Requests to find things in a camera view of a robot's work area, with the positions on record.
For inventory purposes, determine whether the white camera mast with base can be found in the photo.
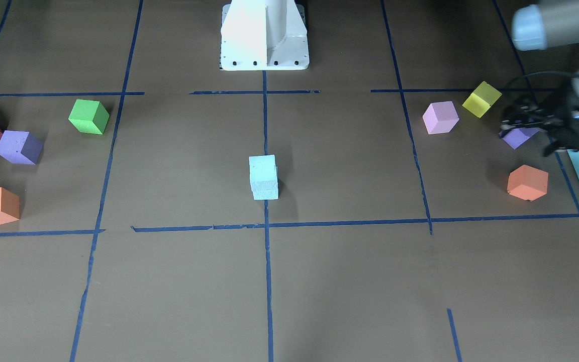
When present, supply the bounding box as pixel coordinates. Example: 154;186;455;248
219;1;310;71

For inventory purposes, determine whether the light blue foam block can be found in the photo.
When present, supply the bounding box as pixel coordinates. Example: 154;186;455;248
249;154;278;192
250;178;279;200

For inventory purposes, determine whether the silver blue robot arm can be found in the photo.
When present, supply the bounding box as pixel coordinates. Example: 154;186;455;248
501;1;579;156

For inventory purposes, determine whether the pink foam block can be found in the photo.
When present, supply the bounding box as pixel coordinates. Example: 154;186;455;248
422;101;459;135

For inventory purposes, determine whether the black camera cable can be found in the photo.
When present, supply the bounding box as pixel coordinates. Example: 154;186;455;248
505;70;579;109

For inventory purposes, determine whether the green foam block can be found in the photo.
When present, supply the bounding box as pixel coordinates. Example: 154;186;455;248
67;99;110;135

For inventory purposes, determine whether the purple foam block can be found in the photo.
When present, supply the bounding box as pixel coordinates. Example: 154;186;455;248
500;128;540;150
0;130;44;165

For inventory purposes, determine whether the yellow foam block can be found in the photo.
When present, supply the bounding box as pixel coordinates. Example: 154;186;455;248
462;81;502;118

